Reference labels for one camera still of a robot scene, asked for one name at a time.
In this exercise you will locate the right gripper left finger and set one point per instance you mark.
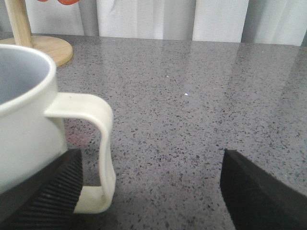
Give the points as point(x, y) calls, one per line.
point(46, 200)

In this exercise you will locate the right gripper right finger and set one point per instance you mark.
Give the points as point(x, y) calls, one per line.
point(255, 200)

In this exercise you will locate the cream HOME mug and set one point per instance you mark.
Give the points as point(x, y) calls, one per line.
point(32, 133)

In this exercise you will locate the wooden mug tree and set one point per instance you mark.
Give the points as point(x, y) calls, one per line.
point(58, 49)

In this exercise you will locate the grey white curtain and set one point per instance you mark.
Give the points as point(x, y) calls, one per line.
point(250, 21)

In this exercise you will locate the orange enamel mug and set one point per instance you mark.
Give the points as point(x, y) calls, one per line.
point(64, 2)

